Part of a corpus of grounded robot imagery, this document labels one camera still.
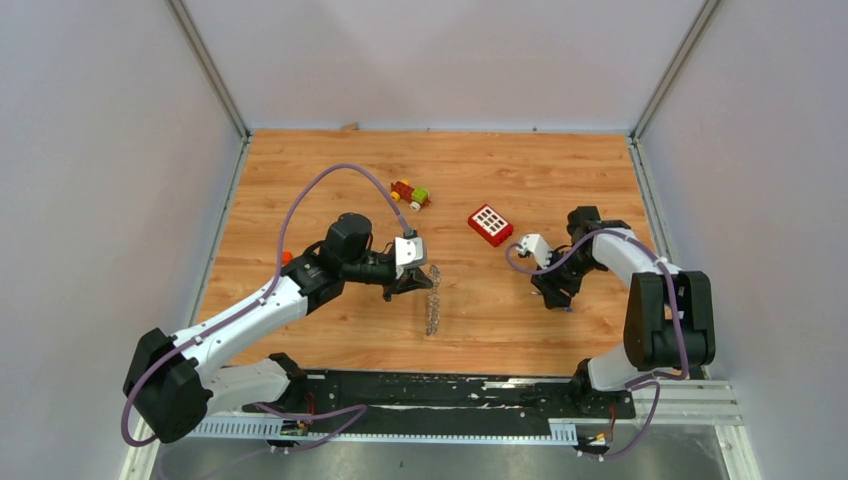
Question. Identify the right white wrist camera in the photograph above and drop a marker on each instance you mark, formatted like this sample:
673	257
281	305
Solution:
535	246

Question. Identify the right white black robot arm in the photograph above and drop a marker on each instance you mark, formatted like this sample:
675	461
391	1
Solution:
669	318

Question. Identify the red white window brick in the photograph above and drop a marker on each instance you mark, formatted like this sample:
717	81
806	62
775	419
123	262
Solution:
490	225

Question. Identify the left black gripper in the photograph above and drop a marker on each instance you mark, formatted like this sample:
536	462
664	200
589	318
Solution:
409	280

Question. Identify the toy brick car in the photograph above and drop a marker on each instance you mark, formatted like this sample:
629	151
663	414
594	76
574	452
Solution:
416	198

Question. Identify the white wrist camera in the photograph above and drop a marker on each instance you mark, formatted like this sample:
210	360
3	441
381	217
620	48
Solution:
410	252
535	246

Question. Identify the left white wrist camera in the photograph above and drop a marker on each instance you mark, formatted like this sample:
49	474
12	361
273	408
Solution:
410	252

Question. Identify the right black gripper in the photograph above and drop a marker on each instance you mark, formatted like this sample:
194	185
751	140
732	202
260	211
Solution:
550	287

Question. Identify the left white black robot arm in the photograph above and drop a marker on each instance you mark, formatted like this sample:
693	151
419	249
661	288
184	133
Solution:
175	381

